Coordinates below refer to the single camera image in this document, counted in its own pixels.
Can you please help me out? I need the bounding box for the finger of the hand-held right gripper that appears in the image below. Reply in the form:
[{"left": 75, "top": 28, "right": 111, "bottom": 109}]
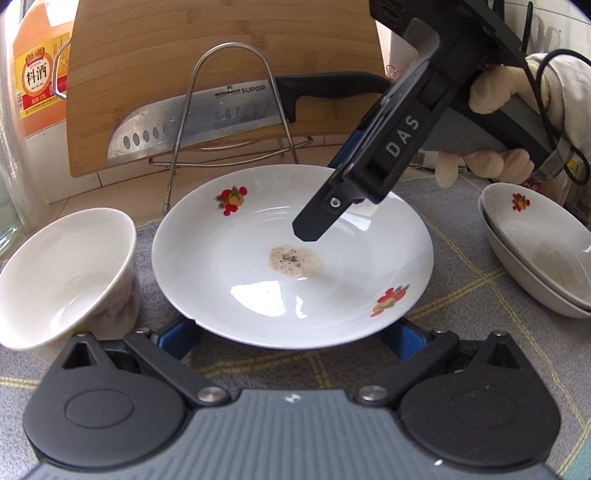
[
  {"left": 329, "top": 115, "right": 377, "bottom": 178},
  {"left": 292, "top": 175, "right": 377, "bottom": 242}
]

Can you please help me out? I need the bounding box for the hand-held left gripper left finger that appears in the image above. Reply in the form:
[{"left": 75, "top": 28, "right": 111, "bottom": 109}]
[{"left": 61, "top": 318, "right": 232, "bottom": 409}]

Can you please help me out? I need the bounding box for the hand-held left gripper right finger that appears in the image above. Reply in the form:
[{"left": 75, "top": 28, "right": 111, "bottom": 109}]
[{"left": 355, "top": 320, "right": 529, "bottom": 409}]

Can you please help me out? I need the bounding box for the stained white flower print plate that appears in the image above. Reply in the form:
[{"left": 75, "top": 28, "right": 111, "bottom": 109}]
[{"left": 151, "top": 164, "right": 435, "bottom": 350}]

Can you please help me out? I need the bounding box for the person's right forearm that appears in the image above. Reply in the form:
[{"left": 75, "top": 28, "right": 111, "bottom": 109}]
[{"left": 547, "top": 53, "right": 591, "bottom": 160}]

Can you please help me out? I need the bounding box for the person's right hand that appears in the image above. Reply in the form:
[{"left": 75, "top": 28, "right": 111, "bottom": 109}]
[{"left": 435, "top": 52, "right": 559, "bottom": 189}]

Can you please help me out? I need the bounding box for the grey blue checked dish towel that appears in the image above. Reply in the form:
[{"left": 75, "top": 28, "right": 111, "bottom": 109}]
[{"left": 0, "top": 178, "right": 591, "bottom": 480}]

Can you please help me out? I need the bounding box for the white bowl with pink print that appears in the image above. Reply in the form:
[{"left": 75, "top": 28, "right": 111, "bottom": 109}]
[{"left": 0, "top": 208, "right": 142, "bottom": 350}]

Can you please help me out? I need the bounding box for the bamboo cutting board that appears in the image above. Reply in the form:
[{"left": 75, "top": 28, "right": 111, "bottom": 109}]
[{"left": 52, "top": 0, "right": 393, "bottom": 178}]

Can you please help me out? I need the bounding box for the large clear plastic wrap roll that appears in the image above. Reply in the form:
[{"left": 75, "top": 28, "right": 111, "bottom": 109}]
[{"left": 0, "top": 18, "right": 26, "bottom": 252}]

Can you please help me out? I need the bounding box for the orange cooking wine bottle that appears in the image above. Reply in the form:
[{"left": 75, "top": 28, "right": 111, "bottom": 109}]
[{"left": 10, "top": 0, "right": 75, "bottom": 139}]

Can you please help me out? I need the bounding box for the black cable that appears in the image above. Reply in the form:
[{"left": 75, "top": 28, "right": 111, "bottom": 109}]
[{"left": 524, "top": 48, "right": 591, "bottom": 185}]

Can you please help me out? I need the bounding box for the steel cleaver with black handle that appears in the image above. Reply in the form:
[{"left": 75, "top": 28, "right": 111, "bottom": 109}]
[{"left": 107, "top": 71, "right": 393, "bottom": 168}]

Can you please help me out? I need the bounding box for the metal wire rack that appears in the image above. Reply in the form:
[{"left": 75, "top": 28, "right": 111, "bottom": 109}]
[{"left": 148, "top": 42, "right": 315, "bottom": 215}]

